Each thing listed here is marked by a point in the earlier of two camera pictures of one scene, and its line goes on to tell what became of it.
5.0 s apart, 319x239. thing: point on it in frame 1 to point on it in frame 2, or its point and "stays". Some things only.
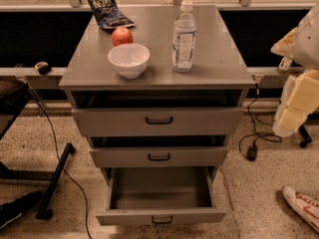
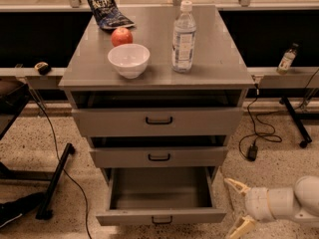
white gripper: (308, 41) to (256, 203)
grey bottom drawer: (160, 195) stays
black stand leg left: (43, 212) stays
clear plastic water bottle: (184, 39) stays
